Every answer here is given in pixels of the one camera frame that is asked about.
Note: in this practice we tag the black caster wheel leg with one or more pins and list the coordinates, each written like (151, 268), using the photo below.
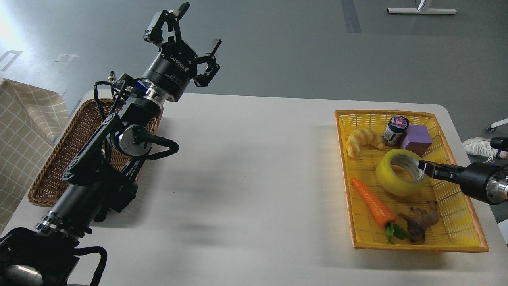
(493, 126)

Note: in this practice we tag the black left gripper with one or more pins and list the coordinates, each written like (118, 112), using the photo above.
(173, 67)

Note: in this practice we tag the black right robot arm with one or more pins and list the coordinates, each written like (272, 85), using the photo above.
(499, 143)

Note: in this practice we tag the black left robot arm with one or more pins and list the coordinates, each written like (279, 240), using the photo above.
(101, 177)

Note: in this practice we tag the toy croissant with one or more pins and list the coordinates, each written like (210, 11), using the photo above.
(361, 137)

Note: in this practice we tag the purple cube block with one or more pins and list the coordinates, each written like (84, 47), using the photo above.
(417, 139)

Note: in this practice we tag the toy carrot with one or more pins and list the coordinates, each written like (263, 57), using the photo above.
(382, 214)

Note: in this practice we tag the white stand base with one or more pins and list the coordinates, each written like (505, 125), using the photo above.
(422, 7)

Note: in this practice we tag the small dark jar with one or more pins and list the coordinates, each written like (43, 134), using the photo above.
(396, 127)

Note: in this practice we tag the yellow plastic basket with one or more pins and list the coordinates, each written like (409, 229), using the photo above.
(458, 228)

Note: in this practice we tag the white sneaker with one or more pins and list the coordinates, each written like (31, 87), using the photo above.
(479, 146)

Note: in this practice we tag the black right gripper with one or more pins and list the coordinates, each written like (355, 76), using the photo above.
(476, 180)

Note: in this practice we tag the brown wicker basket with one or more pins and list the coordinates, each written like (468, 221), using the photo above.
(48, 186)

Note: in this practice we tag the beige checkered cloth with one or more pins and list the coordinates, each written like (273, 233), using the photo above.
(31, 120)

